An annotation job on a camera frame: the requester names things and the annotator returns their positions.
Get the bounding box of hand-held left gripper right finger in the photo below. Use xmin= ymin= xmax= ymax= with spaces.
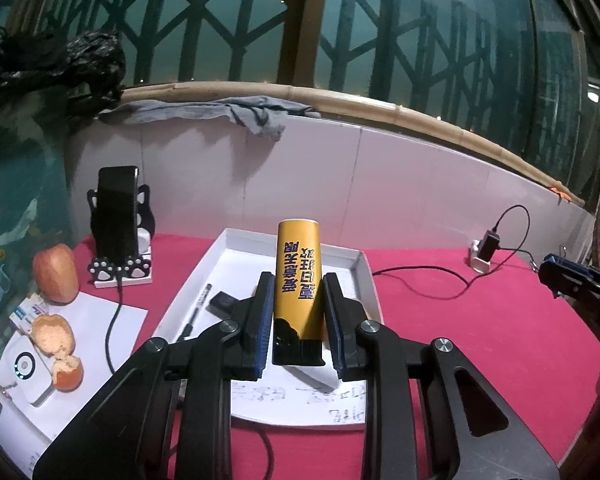
xmin=321 ymin=272 xmax=561 ymax=480

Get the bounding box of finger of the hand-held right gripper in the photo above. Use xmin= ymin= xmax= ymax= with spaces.
xmin=550 ymin=280 xmax=600 ymax=308
xmin=537 ymin=255 xmax=600 ymax=287

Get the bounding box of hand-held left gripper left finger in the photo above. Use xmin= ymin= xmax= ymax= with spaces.
xmin=32 ymin=271 xmax=276 ymax=480

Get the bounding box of white cardboard tray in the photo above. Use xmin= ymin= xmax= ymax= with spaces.
xmin=152 ymin=227 xmax=385 ymax=428

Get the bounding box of clear black ballpoint pen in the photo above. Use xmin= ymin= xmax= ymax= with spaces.
xmin=175 ymin=284 xmax=213 ymax=343

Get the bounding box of yellow lighter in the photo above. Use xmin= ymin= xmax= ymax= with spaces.
xmin=271 ymin=219 xmax=326 ymax=367

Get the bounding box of black plug adapter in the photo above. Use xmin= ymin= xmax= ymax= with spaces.
xmin=207 ymin=291 xmax=241 ymax=317

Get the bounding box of black charger adapter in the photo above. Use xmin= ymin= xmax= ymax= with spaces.
xmin=481 ymin=230 xmax=502 ymax=262

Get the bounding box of white power socket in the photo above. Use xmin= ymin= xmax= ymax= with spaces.
xmin=469 ymin=239 xmax=493 ymax=274

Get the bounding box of red tablecloth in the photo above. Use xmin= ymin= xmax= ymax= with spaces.
xmin=72 ymin=232 xmax=600 ymax=480

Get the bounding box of black white paw phone stand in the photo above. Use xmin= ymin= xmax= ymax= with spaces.
xmin=87 ymin=182 xmax=156 ymax=289

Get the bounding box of white paper sheet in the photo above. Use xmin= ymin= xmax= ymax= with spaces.
xmin=0 ymin=290 xmax=149 ymax=480

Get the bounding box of black smartphone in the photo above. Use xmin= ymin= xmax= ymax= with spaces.
xmin=97 ymin=166 xmax=140 ymax=267

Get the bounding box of red apple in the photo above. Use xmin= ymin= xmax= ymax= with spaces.
xmin=32 ymin=243 xmax=80 ymax=306

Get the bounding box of grey cloth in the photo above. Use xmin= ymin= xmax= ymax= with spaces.
xmin=100 ymin=96 xmax=323 ymax=142

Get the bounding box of small white blue box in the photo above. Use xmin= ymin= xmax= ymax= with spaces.
xmin=9 ymin=294 xmax=51 ymax=335

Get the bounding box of teal cartoon panel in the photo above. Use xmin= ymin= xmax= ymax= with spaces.
xmin=0 ymin=105 xmax=76 ymax=321

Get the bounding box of metal window grille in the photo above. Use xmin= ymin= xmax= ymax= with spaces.
xmin=0 ymin=0 xmax=600 ymax=201

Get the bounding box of black plastic bag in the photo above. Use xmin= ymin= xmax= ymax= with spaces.
xmin=0 ymin=30 xmax=127 ymax=106

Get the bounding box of black power cord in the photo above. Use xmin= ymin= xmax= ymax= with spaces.
xmin=500 ymin=246 xmax=538 ymax=273

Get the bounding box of black charging cable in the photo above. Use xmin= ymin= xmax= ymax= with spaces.
xmin=105 ymin=204 xmax=532 ymax=480

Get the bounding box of white device with ring light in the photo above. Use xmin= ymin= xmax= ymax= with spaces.
xmin=0 ymin=337 xmax=60 ymax=407

